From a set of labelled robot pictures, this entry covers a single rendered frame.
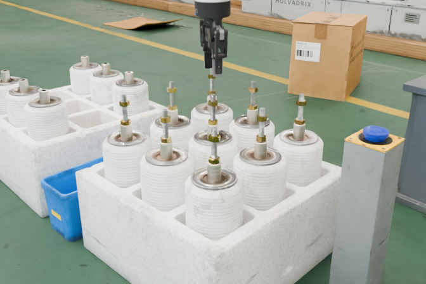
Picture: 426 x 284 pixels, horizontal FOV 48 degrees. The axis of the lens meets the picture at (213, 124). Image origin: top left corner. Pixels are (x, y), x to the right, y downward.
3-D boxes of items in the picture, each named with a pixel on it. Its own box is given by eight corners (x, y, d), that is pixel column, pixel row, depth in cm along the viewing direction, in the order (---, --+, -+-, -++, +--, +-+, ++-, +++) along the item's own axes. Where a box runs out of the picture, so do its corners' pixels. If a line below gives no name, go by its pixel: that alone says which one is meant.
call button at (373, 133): (369, 134, 80) (370, 122, 79) (392, 141, 77) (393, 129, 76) (357, 141, 77) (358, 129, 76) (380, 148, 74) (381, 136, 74)
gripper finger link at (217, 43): (213, 28, 96) (212, 55, 99) (216, 32, 94) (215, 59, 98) (227, 28, 96) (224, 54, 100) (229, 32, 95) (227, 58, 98)
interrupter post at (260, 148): (269, 158, 85) (270, 141, 84) (258, 161, 84) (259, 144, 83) (261, 153, 87) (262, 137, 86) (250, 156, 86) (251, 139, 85)
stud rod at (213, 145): (218, 170, 77) (219, 127, 74) (214, 173, 76) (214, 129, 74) (213, 168, 78) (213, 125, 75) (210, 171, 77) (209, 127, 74)
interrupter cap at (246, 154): (290, 161, 84) (290, 157, 84) (255, 171, 81) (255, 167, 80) (264, 146, 90) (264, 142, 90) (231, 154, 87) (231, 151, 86)
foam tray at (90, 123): (101, 129, 163) (97, 78, 156) (173, 167, 136) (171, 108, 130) (-17, 164, 138) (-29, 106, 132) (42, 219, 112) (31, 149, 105)
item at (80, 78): (97, 115, 157) (91, 61, 150) (112, 122, 150) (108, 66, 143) (70, 122, 151) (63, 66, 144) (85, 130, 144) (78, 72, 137)
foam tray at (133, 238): (211, 183, 128) (211, 120, 121) (341, 245, 103) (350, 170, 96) (83, 246, 102) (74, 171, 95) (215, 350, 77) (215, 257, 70)
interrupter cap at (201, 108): (232, 114, 106) (232, 111, 106) (199, 117, 104) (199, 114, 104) (224, 103, 113) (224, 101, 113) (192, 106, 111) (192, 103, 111)
